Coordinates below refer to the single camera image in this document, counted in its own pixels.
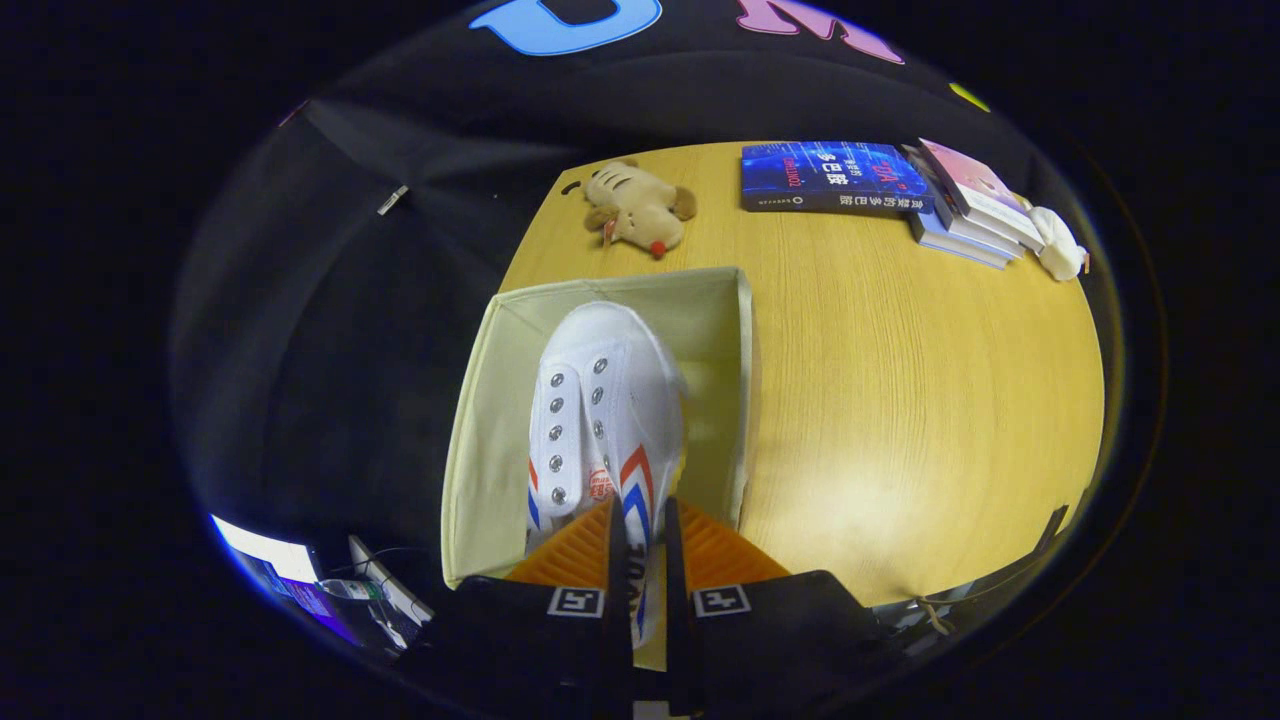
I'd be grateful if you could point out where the white book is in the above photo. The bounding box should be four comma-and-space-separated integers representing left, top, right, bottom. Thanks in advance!
930, 190, 1046, 256

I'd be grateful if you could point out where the tan plush dog toy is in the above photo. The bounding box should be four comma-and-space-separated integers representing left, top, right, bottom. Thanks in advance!
561, 158, 698, 261

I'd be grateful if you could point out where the pink cover book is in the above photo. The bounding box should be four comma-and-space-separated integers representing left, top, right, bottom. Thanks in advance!
918, 138, 1036, 231

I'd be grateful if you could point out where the cream fabric storage box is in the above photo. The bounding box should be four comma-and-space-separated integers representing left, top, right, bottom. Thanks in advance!
440, 266, 753, 591

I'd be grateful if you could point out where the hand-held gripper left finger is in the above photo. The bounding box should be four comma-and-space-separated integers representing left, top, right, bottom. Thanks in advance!
425, 497, 637, 720

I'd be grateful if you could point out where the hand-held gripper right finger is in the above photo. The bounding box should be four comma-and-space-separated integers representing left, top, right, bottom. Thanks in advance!
662, 496, 913, 719

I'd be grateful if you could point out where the lit computer monitor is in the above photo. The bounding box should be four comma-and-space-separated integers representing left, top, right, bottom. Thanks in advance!
210, 514, 346, 636

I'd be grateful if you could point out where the white plush toy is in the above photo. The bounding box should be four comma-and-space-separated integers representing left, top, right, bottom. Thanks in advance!
1028, 206, 1091, 283

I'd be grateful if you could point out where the white striped canvas shoe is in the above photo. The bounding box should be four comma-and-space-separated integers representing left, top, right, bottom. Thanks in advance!
525, 301, 689, 651

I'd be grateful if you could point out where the dark blue book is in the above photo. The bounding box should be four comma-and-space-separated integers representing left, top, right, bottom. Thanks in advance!
740, 141, 936, 216

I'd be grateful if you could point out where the pale blue book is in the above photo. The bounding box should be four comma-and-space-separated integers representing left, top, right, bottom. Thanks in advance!
908, 208, 1013, 271

